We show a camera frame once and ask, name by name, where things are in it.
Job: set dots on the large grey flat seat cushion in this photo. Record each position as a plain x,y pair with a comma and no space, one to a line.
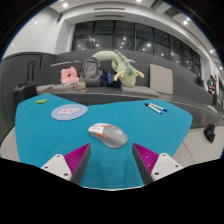
138,90

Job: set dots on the black bag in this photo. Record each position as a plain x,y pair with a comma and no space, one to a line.
210,132

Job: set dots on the pink plush cushion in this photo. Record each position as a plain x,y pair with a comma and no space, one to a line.
66,77

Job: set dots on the grey backpack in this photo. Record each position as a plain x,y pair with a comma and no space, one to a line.
90,71

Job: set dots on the grey square upright cushion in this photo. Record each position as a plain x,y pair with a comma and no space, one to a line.
161,79

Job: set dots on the white marker with blue cap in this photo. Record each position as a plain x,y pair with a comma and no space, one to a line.
158,107

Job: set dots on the green plush dragon toy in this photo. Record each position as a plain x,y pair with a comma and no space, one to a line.
126,71

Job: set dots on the small tan pouch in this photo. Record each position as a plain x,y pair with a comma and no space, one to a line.
80,86

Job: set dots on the black wall speaker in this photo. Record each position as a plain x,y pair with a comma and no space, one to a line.
59,17

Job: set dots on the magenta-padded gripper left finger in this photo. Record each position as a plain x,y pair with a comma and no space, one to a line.
75,159

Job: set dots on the black suitcase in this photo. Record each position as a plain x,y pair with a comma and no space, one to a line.
25,91

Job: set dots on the dark blue patterned bag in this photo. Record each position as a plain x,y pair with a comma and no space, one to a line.
108,80

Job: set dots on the round light blue mouse pad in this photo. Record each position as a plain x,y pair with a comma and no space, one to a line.
68,112

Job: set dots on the small green eraser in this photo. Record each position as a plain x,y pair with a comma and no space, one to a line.
41,101

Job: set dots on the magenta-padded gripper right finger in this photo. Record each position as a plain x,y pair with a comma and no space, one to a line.
148,159

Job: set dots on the person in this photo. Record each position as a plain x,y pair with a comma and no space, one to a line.
211,85

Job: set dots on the grey white computer mouse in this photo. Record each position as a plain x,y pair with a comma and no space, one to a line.
111,135

